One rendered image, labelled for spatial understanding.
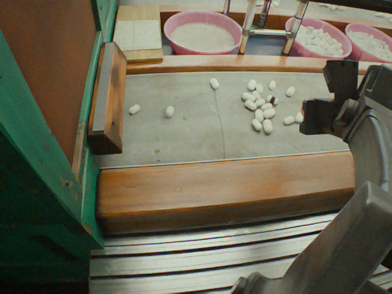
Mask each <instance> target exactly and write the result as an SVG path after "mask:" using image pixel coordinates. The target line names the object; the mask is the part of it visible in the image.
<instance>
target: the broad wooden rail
mask: <svg viewBox="0 0 392 294"><path fill-rule="evenodd" d="M354 190H355V167H354V159H353V156H352V153H351V151H345V152H332V153H319V154H311V155H297V156H284V157H270V158H262V159H247V160H233V161H224V162H209V163H193V164H176V165H167V166H149V167H131V168H121V169H103V170H102V171H101V172H100V173H99V175H98V176H97V192H96V217H97V218H98V220H99V221H100V222H101V224H102V225H103V226H104V228H105V229H106V230H107V231H114V230H134V229H151V228H166V227H174V226H187V225H199V224H206V223H216V222H226V221H235V220H241V219H250V218H258V217H263V216H271V215H279V214H286V213H291V212H298V211H305V210H310V209H316V208H323V207H330V206H333V205H340V204H346V203H348V201H349V200H350V199H351V198H352V197H353V196H354Z"/></svg>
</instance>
